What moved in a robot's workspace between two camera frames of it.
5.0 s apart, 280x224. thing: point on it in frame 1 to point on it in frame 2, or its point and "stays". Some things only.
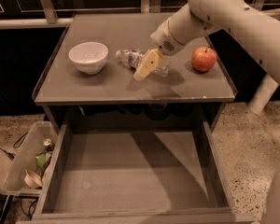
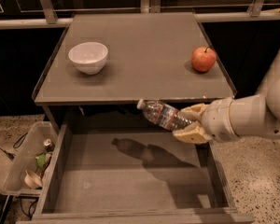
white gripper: (163, 40) to (220, 119)
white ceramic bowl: (89, 57) stays
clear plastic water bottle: (133, 59) to (162, 116)
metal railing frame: (50, 7) stays
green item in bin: (41, 160) stays
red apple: (203, 59) stays
